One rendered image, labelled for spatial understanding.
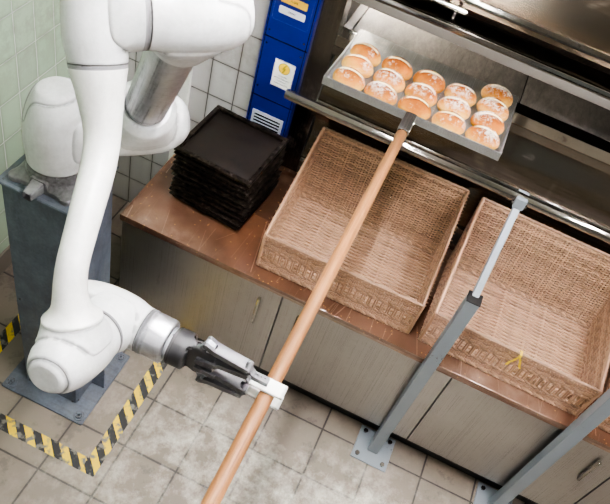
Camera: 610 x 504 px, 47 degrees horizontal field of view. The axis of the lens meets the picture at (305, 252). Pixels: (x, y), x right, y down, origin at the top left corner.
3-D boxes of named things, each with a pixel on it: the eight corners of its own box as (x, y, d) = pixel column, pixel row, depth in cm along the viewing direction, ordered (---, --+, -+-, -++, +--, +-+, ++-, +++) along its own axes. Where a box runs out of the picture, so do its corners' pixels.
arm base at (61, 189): (-5, 187, 175) (-8, 171, 171) (49, 139, 190) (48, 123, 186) (59, 217, 173) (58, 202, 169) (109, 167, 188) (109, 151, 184)
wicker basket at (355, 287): (304, 180, 265) (322, 123, 244) (443, 241, 260) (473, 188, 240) (252, 265, 232) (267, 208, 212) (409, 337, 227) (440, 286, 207)
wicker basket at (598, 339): (451, 245, 260) (481, 193, 239) (594, 312, 254) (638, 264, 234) (414, 340, 227) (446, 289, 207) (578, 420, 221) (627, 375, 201)
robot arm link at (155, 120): (92, 104, 184) (175, 101, 192) (101, 165, 182) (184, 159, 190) (134, -58, 113) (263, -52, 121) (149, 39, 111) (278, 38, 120)
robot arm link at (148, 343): (155, 326, 142) (181, 339, 141) (131, 360, 135) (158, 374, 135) (159, 300, 135) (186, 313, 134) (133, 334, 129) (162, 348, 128)
